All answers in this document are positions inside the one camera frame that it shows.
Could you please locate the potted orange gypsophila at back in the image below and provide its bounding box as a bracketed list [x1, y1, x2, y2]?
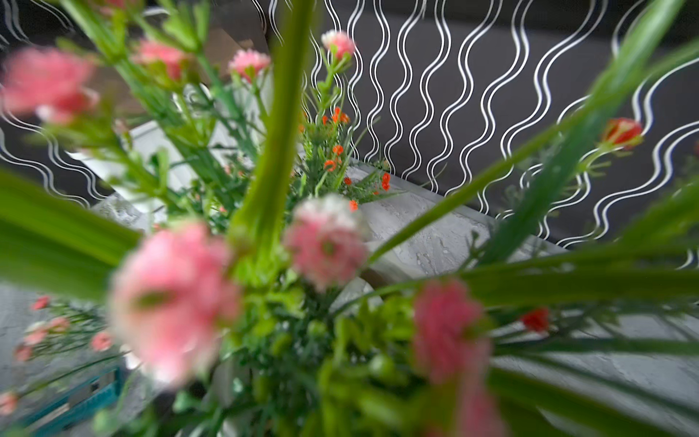
[289, 107, 400, 210]

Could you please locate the teal plastic tray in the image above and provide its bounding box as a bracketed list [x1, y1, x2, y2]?
[2, 364, 126, 436]

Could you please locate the potted pink gypsophila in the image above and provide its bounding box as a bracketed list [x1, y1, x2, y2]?
[1, 1, 698, 436]

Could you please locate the white ribbed storage box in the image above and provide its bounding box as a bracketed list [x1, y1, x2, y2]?
[70, 70, 274, 220]

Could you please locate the potted red gypsophila plant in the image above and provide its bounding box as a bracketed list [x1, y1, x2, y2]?
[1, 295, 123, 418]

